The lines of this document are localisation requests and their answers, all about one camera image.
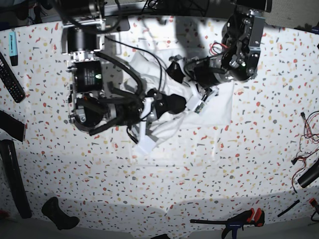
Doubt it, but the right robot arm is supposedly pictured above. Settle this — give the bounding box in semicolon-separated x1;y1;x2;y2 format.
51;0;186;151

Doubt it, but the small orange black clip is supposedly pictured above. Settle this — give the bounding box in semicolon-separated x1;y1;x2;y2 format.
309;198;317;207

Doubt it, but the black cylinder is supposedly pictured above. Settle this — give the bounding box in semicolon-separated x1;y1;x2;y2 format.
298;161;319;188

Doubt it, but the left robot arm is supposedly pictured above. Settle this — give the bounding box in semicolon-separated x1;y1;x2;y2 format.
166;0;272;113

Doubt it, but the white T-shirt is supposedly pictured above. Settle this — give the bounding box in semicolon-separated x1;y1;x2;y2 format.
128;51;234;155

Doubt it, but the black TV remote control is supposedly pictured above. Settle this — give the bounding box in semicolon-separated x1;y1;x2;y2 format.
0;53;25;103

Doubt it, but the black flat box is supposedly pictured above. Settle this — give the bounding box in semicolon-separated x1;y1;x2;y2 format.
0;111;25;142

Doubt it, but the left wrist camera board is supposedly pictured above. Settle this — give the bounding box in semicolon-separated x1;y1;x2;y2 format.
194;102;206;115

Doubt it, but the terrazzo patterned tablecloth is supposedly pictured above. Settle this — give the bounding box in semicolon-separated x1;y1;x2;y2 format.
0;22;319;238

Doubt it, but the blue highlighter marker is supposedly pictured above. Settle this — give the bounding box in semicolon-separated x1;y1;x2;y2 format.
9;31;18;66

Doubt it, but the long black tube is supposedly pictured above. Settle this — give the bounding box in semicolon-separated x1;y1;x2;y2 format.
0;139;32;219

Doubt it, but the black orange bar clamp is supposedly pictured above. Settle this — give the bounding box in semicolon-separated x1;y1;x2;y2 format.
190;208;265;239

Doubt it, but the small black rod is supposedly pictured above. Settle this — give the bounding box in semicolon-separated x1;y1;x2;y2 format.
277;199;300;218

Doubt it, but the red black wire bundle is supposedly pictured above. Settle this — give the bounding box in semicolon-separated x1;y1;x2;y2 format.
291;112;319;186

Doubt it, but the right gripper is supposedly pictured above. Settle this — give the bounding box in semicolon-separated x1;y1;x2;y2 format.
127;94;186;153

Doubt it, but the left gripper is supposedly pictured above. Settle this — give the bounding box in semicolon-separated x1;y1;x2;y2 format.
166;56;221;112

